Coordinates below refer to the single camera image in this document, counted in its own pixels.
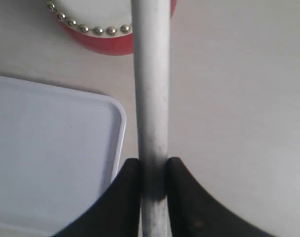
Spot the white plastic tray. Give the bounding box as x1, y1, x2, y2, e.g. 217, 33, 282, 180
0, 76, 126, 236

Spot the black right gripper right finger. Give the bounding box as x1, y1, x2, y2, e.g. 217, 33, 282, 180
166, 157, 269, 237

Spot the white drumstick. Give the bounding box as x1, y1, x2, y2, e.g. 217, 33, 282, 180
131, 0, 171, 237

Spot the small red drum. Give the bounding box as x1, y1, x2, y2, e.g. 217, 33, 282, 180
45, 0, 177, 55

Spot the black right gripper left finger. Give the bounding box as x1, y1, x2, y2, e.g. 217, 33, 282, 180
57, 158, 142, 237

